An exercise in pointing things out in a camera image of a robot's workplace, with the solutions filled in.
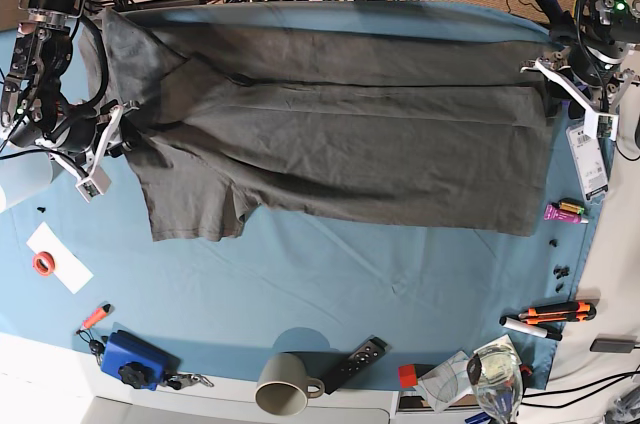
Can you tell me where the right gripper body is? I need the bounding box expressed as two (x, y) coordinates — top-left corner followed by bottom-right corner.
(9, 101), (140, 179)

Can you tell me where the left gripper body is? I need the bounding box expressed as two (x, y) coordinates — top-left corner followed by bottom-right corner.
(520, 46), (639, 112)

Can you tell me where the grey T-shirt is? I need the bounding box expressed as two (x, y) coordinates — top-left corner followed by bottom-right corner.
(100, 10), (553, 241)

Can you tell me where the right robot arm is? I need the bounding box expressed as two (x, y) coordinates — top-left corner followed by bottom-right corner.
(1, 0), (138, 193)

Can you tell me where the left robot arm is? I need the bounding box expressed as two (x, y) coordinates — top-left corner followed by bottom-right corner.
(534, 0), (639, 113)

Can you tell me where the blue black clamp tool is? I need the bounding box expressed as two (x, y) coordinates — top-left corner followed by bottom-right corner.
(534, 0), (576, 39)

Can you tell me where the white labelled package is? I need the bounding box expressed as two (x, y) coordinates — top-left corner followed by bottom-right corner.
(566, 125), (609, 202)

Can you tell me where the frosted plastic cup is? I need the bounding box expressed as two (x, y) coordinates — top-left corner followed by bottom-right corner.
(0, 152), (53, 212)

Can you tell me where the yellow green battery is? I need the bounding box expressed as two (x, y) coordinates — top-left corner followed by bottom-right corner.
(557, 200), (585, 215)

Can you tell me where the purple glue tube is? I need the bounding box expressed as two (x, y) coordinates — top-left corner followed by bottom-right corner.
(543, 204), (589, 224)

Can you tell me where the blue table cloth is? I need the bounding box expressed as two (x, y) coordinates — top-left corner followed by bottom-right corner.
(1, 3), (595, 390)

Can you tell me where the orange tape roll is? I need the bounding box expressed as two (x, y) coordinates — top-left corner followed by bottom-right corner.
(32, 251), (56, 277)

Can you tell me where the white paper sheet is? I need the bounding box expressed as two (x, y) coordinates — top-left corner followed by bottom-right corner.
(27, 222), (93, 294)

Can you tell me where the orange marker pen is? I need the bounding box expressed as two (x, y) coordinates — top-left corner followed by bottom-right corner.
(76, 303), (111, 335)

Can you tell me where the orange black utility knife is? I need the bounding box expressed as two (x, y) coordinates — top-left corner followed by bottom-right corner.
(518, 301), (597, 325)

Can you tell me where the blue block with black knob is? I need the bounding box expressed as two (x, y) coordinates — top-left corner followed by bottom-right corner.
(100, 330), (169, 391)

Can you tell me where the white black marker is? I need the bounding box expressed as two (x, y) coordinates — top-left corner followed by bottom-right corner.
(499, 316), (563, 342)

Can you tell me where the metal keys carabiner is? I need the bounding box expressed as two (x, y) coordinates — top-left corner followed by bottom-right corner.
(161, 373), (214, 391)

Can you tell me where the black power adapter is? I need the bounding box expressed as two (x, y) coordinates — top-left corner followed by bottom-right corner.
(589, 337), (639, 354)

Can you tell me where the clear wine glass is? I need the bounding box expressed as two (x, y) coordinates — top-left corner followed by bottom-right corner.
(467, 343), (524, 424)

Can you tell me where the beige ceramic mug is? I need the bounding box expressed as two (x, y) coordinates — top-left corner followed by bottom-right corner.
(254, 353), (325, 417)

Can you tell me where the folded clear plastic bag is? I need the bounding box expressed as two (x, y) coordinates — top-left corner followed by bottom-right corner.
(415, 351), (472, 413)

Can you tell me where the black remote control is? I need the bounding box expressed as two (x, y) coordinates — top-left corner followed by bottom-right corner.
(320, 336), (387, 395)

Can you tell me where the red cube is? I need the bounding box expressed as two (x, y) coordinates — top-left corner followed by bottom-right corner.
(398, 364), (418, 389)

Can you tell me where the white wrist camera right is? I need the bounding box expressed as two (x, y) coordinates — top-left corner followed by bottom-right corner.
(76, 166), (111, 202)

